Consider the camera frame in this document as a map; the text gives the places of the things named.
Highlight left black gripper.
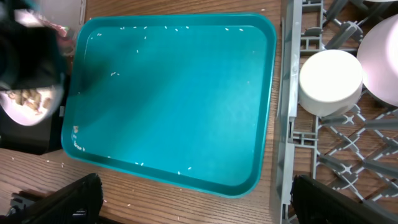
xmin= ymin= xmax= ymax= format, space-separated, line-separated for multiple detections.
xmin=1 ymin=1 xmax=67 ymax=91

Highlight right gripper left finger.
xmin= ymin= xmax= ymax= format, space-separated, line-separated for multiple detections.
xmin=1 ymin=173 xmax=103 ymax=224

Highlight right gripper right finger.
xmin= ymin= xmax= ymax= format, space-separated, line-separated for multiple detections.
xmin=290 ymin=175 xmax=397 ymax=224

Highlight pink plate with peanuts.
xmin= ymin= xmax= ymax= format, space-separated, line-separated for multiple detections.
xmin=1 ymin=85 xmax=65 ymax=126

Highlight white cup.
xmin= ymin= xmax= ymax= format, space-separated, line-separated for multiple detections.
xmin=298 ymin=50 xmax=364 ymax=117

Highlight pink bowl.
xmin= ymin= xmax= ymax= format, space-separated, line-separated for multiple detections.
xmin=357 ymin=15 xmax=397 ymax=106

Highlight grey dishwasher rack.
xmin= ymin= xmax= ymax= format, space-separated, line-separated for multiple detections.
xmin=269 ymin=0 xmax=397 ymax=223

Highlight red snack wrapper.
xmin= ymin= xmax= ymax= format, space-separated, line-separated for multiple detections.
xmin=39 ymin=17 xmax=76 ymax=57

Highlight clear plastic bin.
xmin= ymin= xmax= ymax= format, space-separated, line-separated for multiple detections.
xmin=36 ymin=0 xmax=86 ymax=32

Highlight black tray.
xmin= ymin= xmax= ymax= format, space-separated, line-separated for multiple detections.
xmin=1 ymin=76 xmax=70 ymax=155

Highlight teal serving tray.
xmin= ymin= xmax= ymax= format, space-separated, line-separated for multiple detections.
xmin=61 ymin=13 xmax=277 ymax=198

